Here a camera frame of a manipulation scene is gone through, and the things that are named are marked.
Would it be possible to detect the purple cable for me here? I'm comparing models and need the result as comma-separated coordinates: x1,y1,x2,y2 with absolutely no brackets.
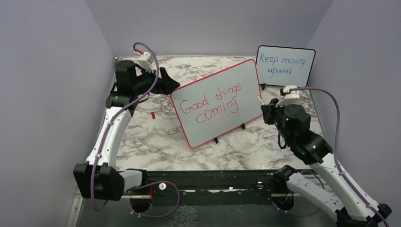
90,42,181,219
280,87,391,227

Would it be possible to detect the red framed whiteboard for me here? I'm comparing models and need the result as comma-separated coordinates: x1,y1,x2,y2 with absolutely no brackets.
170,59,262,148

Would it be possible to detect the red white marker pen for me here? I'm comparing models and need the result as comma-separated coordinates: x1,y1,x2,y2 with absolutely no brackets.
257,96,265,105

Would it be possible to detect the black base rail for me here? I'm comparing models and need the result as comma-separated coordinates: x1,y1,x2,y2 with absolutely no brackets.
118,169,336,208

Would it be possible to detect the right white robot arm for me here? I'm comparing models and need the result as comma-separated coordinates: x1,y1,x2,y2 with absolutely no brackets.
261,98,392,227

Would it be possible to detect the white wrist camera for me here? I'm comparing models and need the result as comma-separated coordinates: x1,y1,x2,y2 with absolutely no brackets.
276,85,300,107
137,52,154,73

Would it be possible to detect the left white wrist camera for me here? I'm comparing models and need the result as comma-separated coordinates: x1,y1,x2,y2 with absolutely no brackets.
137,52,154,73

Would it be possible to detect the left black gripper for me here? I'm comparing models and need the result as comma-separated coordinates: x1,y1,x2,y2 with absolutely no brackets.
132,64,180,95

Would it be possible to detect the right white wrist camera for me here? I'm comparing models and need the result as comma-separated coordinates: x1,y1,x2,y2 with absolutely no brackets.
276,85,300,107

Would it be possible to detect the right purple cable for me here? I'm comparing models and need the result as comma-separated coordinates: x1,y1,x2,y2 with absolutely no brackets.
280,87,391,227

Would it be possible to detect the black framed whiteboard with writing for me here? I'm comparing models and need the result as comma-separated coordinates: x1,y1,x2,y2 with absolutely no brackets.
256,45,316,89

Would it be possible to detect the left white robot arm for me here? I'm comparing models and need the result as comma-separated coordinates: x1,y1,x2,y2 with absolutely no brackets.
73,60,180,201

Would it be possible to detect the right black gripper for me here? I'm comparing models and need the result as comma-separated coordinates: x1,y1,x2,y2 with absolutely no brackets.
262,97,293,144

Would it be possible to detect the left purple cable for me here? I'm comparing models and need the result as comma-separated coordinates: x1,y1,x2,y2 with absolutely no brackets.
90,42,181,219

